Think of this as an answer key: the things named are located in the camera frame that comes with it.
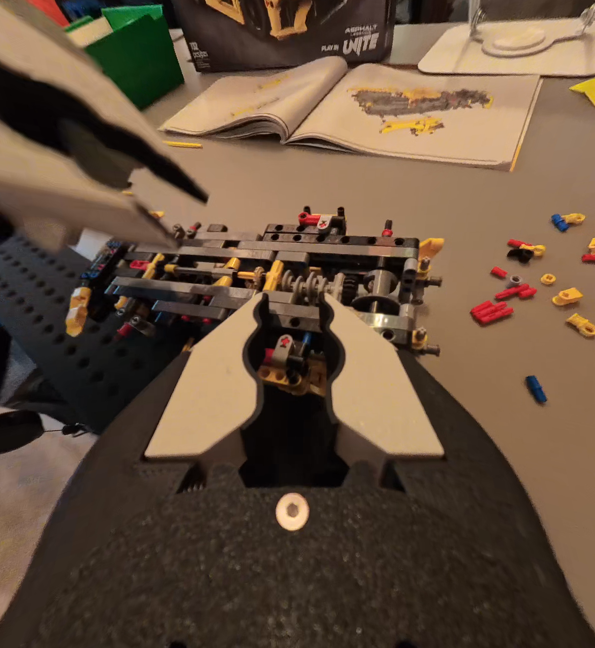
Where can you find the toy car set box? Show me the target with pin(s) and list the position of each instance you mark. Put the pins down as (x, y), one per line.
(226, 30)

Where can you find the scatter of small bricks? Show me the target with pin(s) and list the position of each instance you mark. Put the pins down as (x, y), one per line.
(489, 311)

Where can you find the person's white shirt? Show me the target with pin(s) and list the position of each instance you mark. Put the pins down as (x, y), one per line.
(14, 506)

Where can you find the yellow toy car model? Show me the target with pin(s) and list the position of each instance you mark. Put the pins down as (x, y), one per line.
(328, 248)

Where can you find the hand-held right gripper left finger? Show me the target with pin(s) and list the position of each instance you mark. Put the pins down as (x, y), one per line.
(201, 400)

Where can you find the green storage bin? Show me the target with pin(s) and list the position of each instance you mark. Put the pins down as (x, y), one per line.
(135, 66)

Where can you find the black-tipped yellow tool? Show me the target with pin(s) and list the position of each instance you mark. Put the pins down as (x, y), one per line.
(181, 144)

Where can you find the grey desk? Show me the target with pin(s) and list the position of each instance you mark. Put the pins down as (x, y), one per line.
(530, 455)

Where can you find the open instruction booklet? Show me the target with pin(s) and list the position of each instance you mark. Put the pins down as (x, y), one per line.
(454, 136)

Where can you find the yellow beam assembly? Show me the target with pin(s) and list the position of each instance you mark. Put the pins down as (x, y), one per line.
(277, 377)

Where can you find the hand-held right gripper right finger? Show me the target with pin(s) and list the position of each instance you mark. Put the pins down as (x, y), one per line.
(383, 405)

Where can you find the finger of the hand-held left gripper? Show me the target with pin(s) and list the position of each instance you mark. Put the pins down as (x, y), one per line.
(49, 202)
(64, 76)

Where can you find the white booklet stack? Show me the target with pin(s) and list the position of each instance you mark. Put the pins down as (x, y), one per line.
(90, 31)

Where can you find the red storage bin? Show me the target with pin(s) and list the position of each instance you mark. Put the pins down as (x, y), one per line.
(49, 7)

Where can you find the wooden board document stand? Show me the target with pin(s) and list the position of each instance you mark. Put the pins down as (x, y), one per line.
(454, 55)

